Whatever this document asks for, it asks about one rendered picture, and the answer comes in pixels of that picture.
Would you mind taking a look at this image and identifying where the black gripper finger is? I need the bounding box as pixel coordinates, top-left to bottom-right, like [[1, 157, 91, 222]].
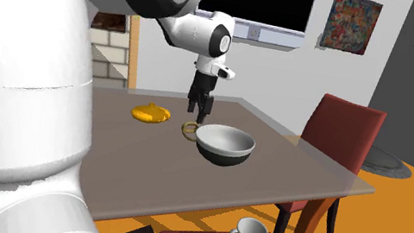
[[185, 88, 202, 115], [195, 93, 216, 128]]

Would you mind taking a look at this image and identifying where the orange door frame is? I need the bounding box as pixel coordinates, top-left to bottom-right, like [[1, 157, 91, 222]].
[[118, 14, 150, 91]]

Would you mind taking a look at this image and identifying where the colourful wall picture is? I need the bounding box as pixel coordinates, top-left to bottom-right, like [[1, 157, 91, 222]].
[[318, 0, 385, 59]]

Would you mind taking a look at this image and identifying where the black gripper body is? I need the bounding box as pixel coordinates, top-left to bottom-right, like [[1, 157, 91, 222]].
[[189, 70, 219, 102]]

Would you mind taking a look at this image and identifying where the dark wall picture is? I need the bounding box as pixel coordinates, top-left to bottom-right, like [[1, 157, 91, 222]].
[[90, 9, 130, 35]]

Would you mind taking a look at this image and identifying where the yellow round lid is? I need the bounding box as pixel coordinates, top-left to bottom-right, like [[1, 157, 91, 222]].
[[129, 98, 174, 129]]

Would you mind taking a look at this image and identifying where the white and black bowl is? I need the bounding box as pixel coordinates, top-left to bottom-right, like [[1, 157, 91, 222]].
[[190, 120, 260, 173]]

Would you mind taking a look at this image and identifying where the brown dining table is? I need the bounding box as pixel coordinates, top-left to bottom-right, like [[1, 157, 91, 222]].
[[0, 54, 389, 233]]

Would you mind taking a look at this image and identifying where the gold ring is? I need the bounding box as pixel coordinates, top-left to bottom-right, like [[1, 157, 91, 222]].
[[179, 119, 202, 143]]

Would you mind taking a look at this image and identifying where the grey round cushion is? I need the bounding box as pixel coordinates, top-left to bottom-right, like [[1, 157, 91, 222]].
[[358, 143, 414, 182]]

